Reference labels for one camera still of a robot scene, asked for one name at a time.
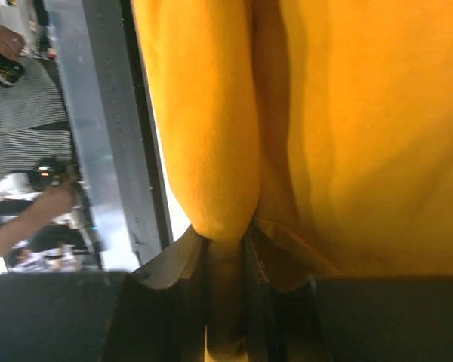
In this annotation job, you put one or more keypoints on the person's bare forearm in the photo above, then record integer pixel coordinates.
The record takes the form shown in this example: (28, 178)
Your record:
(55, 201)

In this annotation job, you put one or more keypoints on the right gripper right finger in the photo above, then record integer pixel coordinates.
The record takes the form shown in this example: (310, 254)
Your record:
(294, 315)

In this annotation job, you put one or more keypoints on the striped shirt person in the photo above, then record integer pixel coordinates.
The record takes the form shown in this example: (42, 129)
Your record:
(33, 120)

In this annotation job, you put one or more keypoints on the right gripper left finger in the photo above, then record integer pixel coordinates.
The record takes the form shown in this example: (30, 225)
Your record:
(156, 313)

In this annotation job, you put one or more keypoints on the person's bare hand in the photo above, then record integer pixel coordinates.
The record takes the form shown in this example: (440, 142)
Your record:
(11, 43)

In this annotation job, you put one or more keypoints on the orange t shirt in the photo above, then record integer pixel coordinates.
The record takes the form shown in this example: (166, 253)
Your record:
(329, 123)

